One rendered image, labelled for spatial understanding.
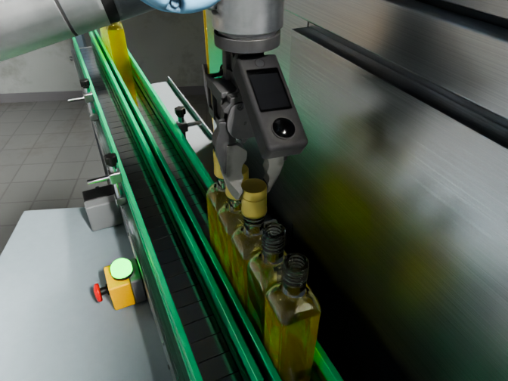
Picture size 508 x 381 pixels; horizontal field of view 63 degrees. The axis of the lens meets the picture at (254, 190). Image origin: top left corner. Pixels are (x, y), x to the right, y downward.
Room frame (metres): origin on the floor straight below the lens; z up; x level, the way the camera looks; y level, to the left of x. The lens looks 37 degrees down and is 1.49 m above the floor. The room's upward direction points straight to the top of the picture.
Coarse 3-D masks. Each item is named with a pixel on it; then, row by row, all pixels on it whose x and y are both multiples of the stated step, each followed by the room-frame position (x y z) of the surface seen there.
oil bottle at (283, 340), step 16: (272, 288) 0.33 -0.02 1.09; (272, 304) 0.32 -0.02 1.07; (288, 304) 0.31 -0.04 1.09; (304, 304) 0.31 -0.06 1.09; (272, 320) 0.31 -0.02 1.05; (288, 320) 0.29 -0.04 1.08; (304, 320) 0.30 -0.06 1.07; (272, 336) 0.31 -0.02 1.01; (288, 336) 0.29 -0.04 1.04; (304, 336) 0.30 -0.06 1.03; (272, 352) 0.31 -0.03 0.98; (288, 352) 0.29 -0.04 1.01; (304, 352) 0.30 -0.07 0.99; (288, 368) 0.29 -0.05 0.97; (304, 368) 0.30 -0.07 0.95
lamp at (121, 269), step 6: (114, 264) 0.59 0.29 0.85; (120, 264) 0.58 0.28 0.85; (126, 264) 0.59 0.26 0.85; (114, 270) 0.57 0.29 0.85; (120, 270) 0.57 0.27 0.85; (126, 270) 0.57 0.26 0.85; (132, 270) 0.59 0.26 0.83; (114, 276) 0.57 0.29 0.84; (120, 276) 0.57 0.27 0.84; (126, 276) 0.57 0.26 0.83
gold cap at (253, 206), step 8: (248, 184) 0.43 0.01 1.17; (256, 184) 0.43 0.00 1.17; (264, 184) 0.43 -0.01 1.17; (248, 192) 0.42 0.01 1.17; (256, 192) 0.42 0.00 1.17; (264, 192) 0.42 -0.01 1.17; (248, 200) 0.42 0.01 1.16; (256, 200) 0.42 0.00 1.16; (264, 200) 0.42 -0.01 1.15; (248, 208) 0.42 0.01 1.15; (256, 208) 0.42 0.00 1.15; (264, 208) 0.42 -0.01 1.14; (248, 216) 0.42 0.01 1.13; (256, 216) 0.41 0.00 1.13
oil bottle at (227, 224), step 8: (224, 208) 0.48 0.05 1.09; (224, 216) 0.47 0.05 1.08; (232, 216) 0.46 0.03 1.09; (240, 216) 0.46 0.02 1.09; (224, 224) 0.46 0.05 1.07; (232, 224) 0.46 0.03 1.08; (240, 224) 0.46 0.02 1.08; (224, 232) 0.46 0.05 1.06; (232, 232) 0.45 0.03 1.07; (224, 240) 0.47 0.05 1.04; (224, 248) 0.47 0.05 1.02; (224, 256) 0.47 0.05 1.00; (224, 264) 0.47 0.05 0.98; (232, 280) 0.45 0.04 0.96
